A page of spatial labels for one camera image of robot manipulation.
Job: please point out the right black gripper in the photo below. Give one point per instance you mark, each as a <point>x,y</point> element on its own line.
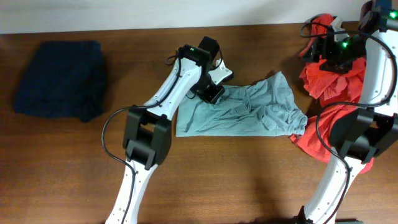
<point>328,43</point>

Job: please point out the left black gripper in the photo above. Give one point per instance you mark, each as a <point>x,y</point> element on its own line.
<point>212,96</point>

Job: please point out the light blue t-shirt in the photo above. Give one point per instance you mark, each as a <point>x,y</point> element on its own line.
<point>266,108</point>

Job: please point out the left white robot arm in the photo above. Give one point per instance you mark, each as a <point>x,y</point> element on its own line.
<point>148,130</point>

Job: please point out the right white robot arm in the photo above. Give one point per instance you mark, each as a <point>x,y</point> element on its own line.
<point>371,128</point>

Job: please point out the red t-shirt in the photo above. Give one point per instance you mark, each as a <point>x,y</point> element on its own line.
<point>328,87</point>

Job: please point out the folded navy blue garment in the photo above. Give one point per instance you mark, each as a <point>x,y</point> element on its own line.
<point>64,79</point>

